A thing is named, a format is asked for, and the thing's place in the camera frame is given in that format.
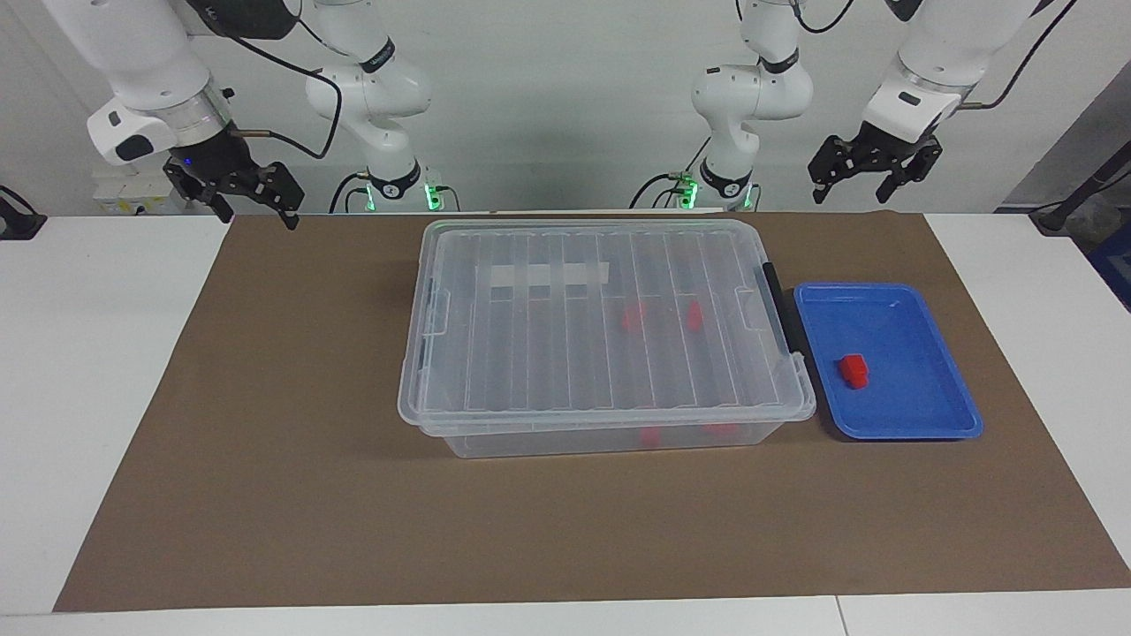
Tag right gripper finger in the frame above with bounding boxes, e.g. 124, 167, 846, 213
163, 172, 235, 224
261, 162, 306, 232

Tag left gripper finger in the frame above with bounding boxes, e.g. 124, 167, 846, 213
875, 140, 942, 204
808, 134, 855, 206

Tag clear ribbed plastic lid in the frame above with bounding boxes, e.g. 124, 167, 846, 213
397, 219, 817, 435

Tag black box latch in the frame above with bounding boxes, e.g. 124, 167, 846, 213
762, 261, 801, 356

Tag blue plastic tray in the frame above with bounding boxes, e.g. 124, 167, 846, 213
793, 282, 985, 441

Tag clear plastic storage box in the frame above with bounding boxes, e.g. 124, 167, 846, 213
415, 221, 817, 458

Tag black stand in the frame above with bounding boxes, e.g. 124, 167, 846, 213
1029, 141, 1131, 235

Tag black table clamp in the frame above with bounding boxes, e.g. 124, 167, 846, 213
0, 184, 47, 241

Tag blue crate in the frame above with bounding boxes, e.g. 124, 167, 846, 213
1085, 221, 1131, 312

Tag white tape strip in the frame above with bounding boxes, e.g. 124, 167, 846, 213
477, 261, 611, 292

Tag brown table mat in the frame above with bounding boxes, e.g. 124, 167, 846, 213
53, 210, 1131, 613

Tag black base cables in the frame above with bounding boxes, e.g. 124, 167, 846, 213
629, 132, 712, 210
330, 172, 372, 213

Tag white wall socket box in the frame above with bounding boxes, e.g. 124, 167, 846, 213
93, 168, 191, 216

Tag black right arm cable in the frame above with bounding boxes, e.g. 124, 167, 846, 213
186, 0, 345, 162

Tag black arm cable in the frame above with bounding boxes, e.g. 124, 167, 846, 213
186, 0, 345, 162
791, 0, 1079, 111

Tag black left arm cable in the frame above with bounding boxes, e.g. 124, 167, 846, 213
791, 0, 1079, 111

